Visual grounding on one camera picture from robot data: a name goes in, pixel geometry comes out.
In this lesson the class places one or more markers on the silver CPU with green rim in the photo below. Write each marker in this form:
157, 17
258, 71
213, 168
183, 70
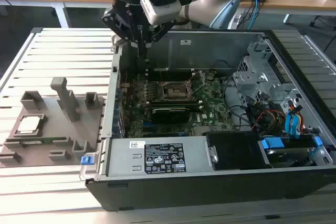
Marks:
28, 125

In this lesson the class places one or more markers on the CPU socket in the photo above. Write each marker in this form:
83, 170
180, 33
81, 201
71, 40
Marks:
174, 91

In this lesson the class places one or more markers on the white power strip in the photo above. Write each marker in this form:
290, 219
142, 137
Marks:
235, 20

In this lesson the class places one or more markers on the round coin battery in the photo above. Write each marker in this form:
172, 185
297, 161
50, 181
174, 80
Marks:
209, 77

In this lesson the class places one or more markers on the black Quadro graphics card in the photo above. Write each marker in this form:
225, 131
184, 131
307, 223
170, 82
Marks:
170, 115

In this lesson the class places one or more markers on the green Dell motherboard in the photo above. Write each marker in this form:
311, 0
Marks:
215, 108

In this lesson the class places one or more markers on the grey parts rack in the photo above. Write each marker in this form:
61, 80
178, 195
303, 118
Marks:
60, 129

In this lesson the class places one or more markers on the grey metal drive cage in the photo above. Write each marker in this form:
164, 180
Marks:
249, 79

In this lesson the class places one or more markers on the silver finned chipset heatsink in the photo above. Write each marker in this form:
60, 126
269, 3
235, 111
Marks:
202, 130

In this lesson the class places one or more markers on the grey power supply with label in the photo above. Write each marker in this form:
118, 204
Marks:
123, 158

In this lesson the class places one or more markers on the loose green RAM stick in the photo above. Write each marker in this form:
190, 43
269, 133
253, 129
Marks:
52, 140

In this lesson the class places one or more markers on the small blue plastic latch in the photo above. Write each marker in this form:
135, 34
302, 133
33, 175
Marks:
86, 160

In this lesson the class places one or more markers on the wooden desk with clutter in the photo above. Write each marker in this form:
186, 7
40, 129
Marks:
288, 5

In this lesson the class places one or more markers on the black optical drive box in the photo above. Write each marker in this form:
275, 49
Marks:
231, 150

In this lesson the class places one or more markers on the open black PC case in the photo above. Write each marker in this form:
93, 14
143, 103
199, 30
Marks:
210, 192

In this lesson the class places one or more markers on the hard disk in blue carrier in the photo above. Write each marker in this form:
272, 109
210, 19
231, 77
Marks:
286, 154

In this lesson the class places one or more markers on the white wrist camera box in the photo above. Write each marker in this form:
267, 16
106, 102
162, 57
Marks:
157, 11

